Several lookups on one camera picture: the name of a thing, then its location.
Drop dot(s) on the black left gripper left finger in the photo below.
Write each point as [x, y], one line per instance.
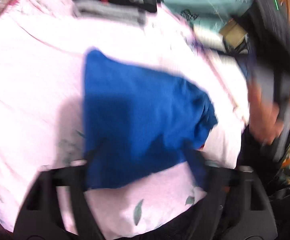
[40, 216]

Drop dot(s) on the blue and red pants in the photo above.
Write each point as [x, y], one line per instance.
[136, 121]

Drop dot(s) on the person's right hand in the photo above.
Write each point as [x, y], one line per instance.
[264, 125]

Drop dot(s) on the wooden cabinet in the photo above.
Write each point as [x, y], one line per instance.
[233, 33]

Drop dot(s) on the pink floral bed sheet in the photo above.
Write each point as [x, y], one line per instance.
[43, 50]

